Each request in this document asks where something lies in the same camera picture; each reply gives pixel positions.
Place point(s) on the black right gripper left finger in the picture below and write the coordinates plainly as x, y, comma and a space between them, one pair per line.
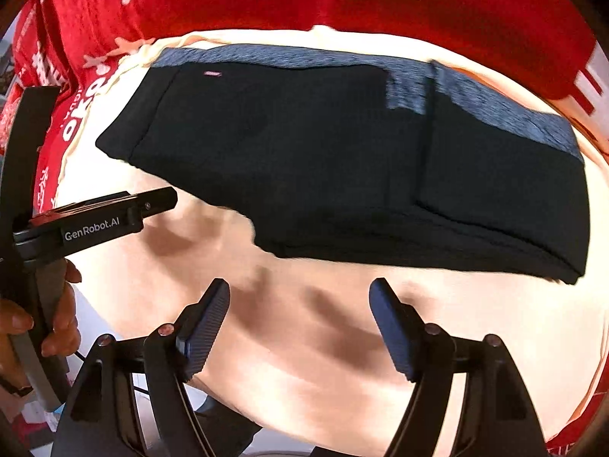
100, 417

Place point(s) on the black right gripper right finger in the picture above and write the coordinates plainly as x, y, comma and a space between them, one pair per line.
497, 415

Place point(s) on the black pants with blue waistband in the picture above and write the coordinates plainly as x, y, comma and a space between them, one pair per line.
361, 158

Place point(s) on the person's left hand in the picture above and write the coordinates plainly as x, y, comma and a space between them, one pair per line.
64, 340

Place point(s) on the peach cloth cover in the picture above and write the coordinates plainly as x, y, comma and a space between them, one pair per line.
299, 351

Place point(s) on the red blanket with white characters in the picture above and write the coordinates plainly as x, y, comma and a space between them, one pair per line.
555, 48

